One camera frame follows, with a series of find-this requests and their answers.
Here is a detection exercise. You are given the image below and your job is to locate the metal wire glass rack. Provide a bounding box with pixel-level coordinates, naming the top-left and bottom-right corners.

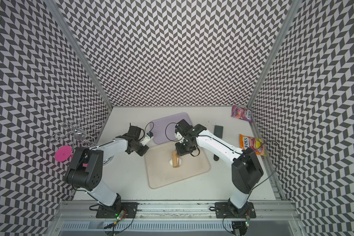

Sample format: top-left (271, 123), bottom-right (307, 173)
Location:
top-left (48, 114), bottom-right (104, 147)

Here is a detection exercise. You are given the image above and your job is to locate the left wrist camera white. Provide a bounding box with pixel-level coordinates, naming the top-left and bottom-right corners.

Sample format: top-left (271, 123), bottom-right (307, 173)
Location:
top-left (140, 132), bottom-right (153, 146)

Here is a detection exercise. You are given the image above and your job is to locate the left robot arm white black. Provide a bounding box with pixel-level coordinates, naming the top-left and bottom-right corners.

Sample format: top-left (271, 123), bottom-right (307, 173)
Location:
top-left (64, 125), bottom-right (153, 207)

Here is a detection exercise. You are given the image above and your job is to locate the pink snack bag far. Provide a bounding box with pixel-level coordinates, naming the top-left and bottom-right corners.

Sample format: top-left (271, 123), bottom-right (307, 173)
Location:
top-left (231, 105), bottom-right (252, 123)

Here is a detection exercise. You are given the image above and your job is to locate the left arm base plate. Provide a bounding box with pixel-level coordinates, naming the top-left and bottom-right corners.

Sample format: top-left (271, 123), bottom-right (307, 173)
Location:
top-left (95, 202), bottom-right (139, 219)

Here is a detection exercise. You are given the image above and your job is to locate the black handled metal scraper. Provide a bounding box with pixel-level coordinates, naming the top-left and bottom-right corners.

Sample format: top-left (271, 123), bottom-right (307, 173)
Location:
top-left (213, 125), bottom-right (224, 161)

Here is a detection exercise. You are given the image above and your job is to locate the white dough ball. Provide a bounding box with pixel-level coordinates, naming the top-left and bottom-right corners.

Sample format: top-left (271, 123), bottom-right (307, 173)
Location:
top-left (169, 158), bottom-right (182, 168)

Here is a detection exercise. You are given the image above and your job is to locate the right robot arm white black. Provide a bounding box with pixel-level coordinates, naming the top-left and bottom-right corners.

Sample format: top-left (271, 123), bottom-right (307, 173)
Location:
top-left (175, 120), bottom-right (264, 211)

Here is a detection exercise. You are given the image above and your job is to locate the orange yellow snack bag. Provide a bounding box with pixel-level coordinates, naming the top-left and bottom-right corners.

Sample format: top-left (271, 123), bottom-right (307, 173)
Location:
top-left (239, 134), bottom-right (267, 156)

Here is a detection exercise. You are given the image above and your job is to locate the wooden dough roller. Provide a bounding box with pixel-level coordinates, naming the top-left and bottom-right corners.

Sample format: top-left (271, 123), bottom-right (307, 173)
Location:
top-left (172, 150), bottom-right (180, 160)

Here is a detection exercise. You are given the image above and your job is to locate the pink plastic wine glass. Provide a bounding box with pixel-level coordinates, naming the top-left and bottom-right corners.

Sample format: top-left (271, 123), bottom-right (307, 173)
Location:
top-left (55, 146), bottom-right (80, 164)

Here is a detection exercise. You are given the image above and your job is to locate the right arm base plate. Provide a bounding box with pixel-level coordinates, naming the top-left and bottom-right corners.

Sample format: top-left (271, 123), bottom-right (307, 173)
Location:
top-left (214, 202), bottom-right (256, 219)

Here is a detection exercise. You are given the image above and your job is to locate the beige plastic tray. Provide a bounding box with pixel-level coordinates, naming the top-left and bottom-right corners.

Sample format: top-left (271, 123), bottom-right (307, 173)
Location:
top-left (144, 142), bottom-right (210, 189)

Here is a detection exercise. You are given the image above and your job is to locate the purple plastic tray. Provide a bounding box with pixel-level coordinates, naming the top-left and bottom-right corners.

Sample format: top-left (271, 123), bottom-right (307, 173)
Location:
top-left (151, 113), bottom-right (192, 145)

